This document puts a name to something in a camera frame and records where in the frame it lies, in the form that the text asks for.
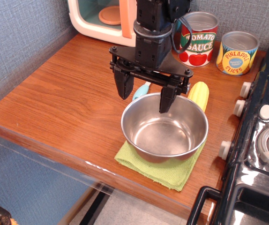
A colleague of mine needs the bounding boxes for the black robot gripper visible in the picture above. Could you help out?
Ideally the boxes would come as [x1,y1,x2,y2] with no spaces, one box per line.
[109,25,193,113]

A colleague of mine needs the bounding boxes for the yellow toy corn cob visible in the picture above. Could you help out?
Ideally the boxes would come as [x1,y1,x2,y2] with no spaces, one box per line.
[188,82,209,112]

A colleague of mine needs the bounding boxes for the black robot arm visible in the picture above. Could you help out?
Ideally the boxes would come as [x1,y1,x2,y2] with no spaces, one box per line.
[109,0,193,113]

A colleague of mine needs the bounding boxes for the orange plate inside microwave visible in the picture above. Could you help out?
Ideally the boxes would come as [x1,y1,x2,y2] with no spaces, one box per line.
[98,6,121,25]

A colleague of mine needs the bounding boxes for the toy microwave teal and cream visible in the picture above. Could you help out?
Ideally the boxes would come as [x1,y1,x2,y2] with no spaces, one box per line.
[67,0,137,47]

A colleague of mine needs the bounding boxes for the white teal toy spoon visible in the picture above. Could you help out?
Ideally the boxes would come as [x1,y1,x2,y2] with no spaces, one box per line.
[132,82,151,101]

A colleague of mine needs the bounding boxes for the stainless steel pot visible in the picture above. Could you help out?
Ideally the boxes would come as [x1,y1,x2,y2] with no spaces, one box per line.
[121,93,209,165]

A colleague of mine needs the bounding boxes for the tomato sauce can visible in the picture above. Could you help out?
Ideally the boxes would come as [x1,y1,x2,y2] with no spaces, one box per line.
[179,11,219,67]

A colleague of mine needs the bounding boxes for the green cloth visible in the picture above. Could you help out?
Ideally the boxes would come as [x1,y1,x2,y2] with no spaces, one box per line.
[114,142,205,192]

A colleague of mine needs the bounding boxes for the white stove knob middle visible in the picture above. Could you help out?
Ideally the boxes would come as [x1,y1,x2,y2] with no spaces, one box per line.
[233,100,246,117]

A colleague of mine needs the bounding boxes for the white stove knob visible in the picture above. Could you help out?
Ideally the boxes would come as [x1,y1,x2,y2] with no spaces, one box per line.
[240,82,252,98]
[233,100,246,117]
[218,141,232,160]

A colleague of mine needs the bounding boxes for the pineapple slices can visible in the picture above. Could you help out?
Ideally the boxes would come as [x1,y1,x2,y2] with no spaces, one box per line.
[216,31,260,76]

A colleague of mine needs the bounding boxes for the white stove knob bottom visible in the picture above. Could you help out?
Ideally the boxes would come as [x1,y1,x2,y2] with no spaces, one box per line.
[218,141,232,160]

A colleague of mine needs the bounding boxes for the white stove knob top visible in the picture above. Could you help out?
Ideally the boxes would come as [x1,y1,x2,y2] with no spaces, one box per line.
[240,82,252,98]

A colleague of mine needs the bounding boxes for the black toy stove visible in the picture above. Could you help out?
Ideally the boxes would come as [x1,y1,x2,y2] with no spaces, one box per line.
[209,48,269,225]

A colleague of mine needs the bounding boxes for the black oven door handle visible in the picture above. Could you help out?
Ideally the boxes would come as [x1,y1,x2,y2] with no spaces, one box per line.
[187,186,221,225]

